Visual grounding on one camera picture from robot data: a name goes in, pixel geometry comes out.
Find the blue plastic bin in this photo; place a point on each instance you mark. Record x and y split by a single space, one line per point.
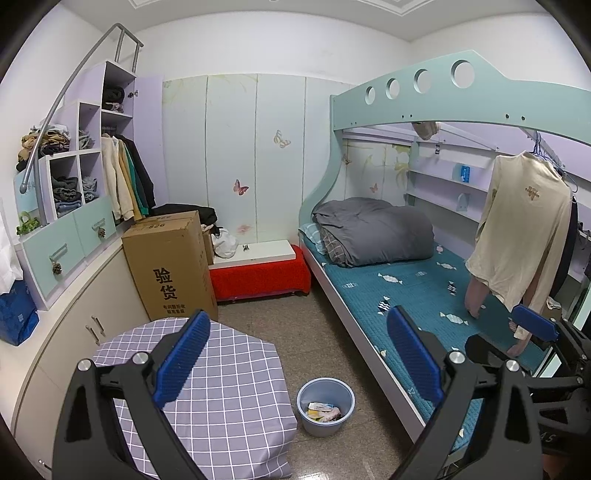
323 427

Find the dark folded clothes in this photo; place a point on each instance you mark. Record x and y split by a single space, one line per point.
67 194

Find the lilac stair shelf unit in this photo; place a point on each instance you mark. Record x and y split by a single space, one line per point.
147 120

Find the blue clothes hanger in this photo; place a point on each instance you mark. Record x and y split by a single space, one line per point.
545 154

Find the teal bunk bed frame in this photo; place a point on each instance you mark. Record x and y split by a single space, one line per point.
351 104

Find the teal drawer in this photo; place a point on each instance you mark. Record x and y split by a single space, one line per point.
44 256
90 217

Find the green hanging shirt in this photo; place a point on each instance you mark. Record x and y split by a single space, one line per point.
142 194

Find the small blue box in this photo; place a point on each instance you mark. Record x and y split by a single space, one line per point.
465 173

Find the teal printed bed sheet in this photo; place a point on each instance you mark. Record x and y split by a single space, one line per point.
415 295

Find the pale butterfly wall sticker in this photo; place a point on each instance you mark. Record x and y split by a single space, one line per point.
281 138

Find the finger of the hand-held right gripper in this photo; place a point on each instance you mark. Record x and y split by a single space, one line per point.
491 353
535 324

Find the red covered bench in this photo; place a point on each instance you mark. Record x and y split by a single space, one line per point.
258 279

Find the white bookend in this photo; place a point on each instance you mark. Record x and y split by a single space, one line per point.
463 203

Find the pink butterfly wall sticker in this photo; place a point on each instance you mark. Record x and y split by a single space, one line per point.
240 187

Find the black hanging garment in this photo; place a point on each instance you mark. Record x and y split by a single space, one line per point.
565 244

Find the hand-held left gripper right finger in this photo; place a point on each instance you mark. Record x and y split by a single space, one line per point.
413 353

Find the beige hanging cloth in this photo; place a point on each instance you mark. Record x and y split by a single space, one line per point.
425 130

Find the pink flower wall sticker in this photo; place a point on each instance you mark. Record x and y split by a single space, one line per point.
242 227

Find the person's right hand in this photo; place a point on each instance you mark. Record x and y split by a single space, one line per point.
556 468

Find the blue grey folded clothes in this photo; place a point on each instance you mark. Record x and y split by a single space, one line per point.
90 189

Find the grey duvet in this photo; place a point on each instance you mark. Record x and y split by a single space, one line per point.
374 230

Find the cream hanging jacket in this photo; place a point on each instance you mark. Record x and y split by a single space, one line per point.
112 180

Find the cream hanging sweater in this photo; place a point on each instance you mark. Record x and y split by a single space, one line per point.
521 221

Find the green toy plant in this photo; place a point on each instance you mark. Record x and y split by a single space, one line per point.
28 225

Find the plain cardboard box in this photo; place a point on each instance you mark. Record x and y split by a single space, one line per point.
205 244

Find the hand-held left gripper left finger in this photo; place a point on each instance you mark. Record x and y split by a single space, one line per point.
182 357

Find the beige low cabinet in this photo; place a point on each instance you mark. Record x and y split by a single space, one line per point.
115 295

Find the black folded garment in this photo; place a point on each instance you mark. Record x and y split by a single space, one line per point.
189 210

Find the metal handrail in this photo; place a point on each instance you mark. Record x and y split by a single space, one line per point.
55 106

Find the white plastic bag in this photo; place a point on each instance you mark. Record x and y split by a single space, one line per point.
225 243

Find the lilac bed shelf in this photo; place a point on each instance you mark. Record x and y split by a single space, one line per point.
443 177

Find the blue plastic bag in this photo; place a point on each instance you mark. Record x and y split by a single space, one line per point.
16 318

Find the blue checked pillow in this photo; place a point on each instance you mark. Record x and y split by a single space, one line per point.
309 235

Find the printed tall cardboard box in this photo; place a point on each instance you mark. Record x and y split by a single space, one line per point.
168 277

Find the yellow hanging shirt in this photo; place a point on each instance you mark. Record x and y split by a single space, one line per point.
131 194

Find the purple checked tablecloth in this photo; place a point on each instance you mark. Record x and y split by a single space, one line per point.
240 397

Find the pile of brown clothes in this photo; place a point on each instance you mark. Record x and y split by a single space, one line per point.
41 145

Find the black folded clothes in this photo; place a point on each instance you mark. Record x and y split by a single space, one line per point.
113 97

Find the white board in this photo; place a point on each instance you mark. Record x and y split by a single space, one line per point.
263 251

